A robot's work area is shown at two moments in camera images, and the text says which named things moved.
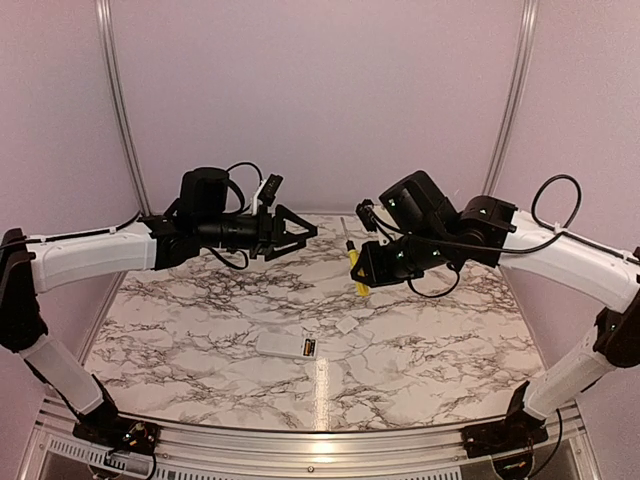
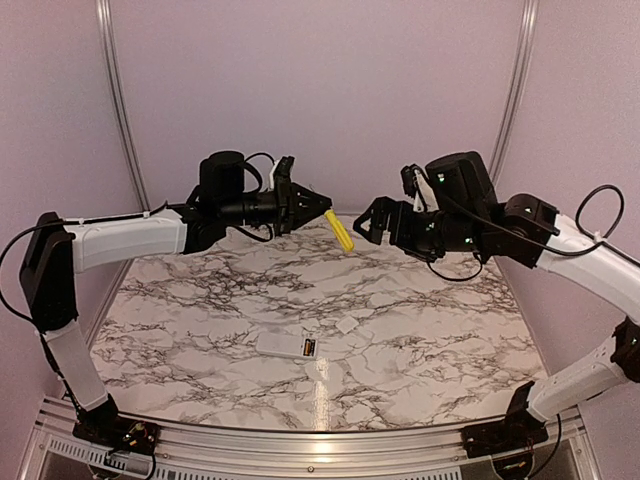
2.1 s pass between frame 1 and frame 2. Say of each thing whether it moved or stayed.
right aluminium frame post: stayed
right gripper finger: moved
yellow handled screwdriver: moved
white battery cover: stayed
